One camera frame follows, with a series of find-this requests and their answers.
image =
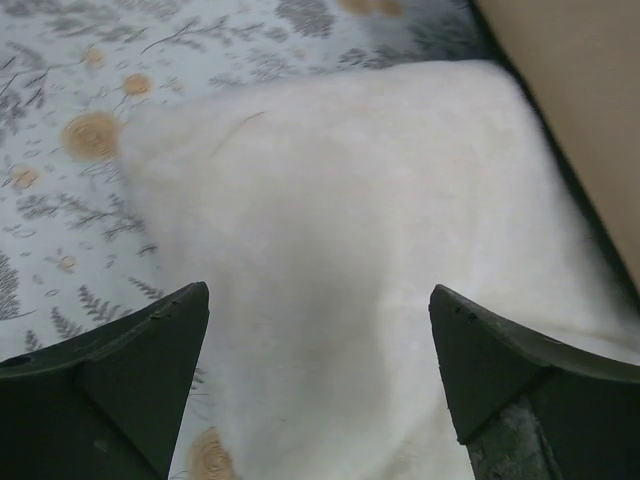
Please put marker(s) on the floral patterned table mat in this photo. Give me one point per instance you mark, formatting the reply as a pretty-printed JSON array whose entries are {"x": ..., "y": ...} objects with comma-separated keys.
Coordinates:
[{"x": 75, "y": 256}]

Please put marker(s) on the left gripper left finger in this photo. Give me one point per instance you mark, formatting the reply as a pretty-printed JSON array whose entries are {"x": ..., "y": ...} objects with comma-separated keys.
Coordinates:
[{"x": 106, "y": 404}]

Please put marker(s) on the beige fabric pet tent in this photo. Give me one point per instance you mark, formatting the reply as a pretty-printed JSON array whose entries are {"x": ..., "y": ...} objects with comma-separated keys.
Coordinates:
[{"x": 580, "y": 61}]

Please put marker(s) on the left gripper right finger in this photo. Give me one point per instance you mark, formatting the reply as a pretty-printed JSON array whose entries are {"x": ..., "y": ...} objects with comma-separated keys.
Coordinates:
[{"x": 527, "y": 406}]

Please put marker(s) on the cream fluffy pillow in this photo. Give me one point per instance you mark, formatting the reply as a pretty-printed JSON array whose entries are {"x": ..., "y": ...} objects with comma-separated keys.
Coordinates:
[{"x": 322, "y": 211}]

